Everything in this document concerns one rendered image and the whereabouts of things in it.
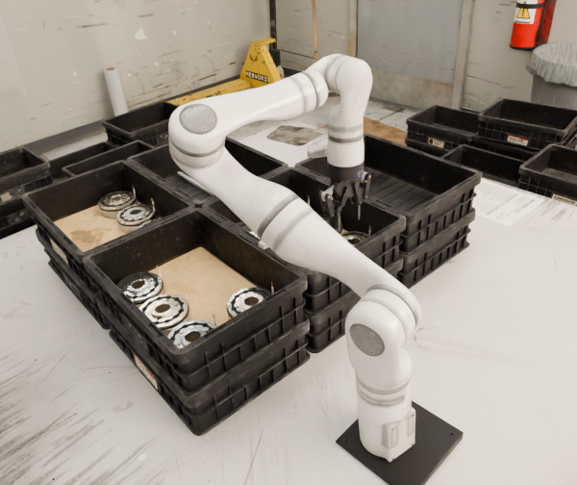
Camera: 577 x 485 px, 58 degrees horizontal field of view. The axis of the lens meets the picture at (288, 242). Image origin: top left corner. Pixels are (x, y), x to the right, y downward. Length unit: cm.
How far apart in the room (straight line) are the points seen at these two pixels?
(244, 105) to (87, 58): 366
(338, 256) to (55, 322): 83
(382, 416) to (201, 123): 55
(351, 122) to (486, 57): 317
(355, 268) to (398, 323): 11
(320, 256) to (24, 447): 69
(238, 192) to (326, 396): 47
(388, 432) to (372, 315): 25
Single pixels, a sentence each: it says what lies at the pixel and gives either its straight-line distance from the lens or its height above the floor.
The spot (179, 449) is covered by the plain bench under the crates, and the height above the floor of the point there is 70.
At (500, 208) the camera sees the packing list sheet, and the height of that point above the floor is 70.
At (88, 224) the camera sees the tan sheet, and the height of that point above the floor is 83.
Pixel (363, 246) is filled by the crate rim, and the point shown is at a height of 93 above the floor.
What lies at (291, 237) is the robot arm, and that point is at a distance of 79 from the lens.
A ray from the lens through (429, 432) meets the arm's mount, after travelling 104.
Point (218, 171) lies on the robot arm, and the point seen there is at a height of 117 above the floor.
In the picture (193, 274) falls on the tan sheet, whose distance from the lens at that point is 122.
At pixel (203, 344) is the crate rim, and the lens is 91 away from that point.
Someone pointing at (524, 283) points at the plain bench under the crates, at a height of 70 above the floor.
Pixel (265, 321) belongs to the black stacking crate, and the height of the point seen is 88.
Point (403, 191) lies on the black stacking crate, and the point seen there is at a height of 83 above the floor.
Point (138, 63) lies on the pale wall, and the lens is 471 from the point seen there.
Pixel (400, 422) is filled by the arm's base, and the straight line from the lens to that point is 94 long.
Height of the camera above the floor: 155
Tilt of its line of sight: 34 degrees down
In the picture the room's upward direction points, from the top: 4 degrees counter-clockwise
